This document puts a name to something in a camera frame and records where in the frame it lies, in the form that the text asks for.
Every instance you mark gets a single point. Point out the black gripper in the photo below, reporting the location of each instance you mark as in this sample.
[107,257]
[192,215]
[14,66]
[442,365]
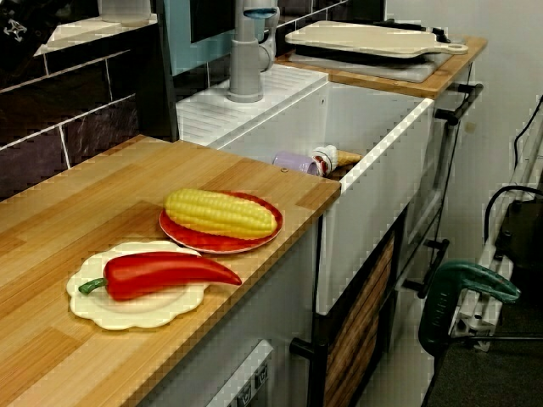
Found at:
[72,10]

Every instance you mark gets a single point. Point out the yellow toy corn cob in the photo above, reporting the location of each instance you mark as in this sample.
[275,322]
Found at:
[220,214]

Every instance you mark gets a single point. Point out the red toy pepper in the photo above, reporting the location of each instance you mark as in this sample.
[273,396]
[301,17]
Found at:
[161,273]

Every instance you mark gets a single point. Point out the white plastic container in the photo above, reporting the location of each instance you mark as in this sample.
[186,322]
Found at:
[123,10]

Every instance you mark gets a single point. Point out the grey toy faucet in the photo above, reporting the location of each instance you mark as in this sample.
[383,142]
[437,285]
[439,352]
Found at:
[245,63]

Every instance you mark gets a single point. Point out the red round plate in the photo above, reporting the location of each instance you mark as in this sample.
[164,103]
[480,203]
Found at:
[220,243]

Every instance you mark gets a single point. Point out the cream scalloped plate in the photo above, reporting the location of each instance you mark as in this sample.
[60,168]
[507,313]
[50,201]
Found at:
[127,313]

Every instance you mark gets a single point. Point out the purple plastic cup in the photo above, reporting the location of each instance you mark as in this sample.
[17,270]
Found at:
[292,162]

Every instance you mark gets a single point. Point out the cream cutting board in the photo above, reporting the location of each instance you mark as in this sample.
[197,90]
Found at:
[360,38]

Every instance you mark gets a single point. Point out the toy ice cream cone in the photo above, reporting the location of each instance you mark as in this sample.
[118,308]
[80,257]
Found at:
[348,157]

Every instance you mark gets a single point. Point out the grey toy stove top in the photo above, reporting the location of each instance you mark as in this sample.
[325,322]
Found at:
[382,68]

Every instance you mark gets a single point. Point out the white toy sink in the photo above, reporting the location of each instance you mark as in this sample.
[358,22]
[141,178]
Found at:
[373,127]

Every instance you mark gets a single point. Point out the wooden crate drawer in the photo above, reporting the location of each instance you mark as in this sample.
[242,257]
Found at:
[360,318]

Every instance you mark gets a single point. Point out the green clamp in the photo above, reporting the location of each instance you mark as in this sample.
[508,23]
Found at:
[466,280]

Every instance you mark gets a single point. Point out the black box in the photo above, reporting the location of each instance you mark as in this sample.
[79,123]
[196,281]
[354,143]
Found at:
[524,233]

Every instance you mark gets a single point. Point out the black upright post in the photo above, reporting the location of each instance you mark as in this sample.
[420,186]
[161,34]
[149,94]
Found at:
[159,85]

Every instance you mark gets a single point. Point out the aluminium frame rail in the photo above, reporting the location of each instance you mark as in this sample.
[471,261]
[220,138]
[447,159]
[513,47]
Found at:
[488,271]

